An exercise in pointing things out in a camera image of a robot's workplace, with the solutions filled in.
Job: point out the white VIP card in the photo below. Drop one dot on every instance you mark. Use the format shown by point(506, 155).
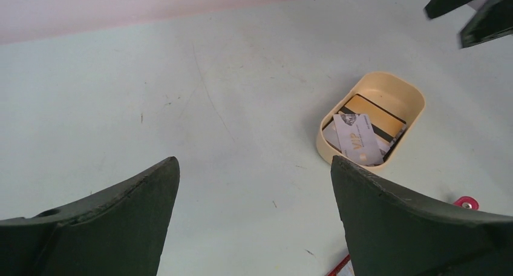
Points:
point(357, 139)

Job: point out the red card holder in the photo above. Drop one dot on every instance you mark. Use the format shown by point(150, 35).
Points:
point(345, 267)

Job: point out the gold magnetic stripe card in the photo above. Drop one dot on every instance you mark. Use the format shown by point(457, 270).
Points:
point(386, 125)

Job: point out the beige oval tray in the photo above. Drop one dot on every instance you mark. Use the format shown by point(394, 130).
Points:
point(392, 104)

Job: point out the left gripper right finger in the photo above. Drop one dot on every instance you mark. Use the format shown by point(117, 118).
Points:
point(393, 230)

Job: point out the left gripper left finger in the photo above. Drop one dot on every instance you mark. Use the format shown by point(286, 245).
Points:
point(120, 230)

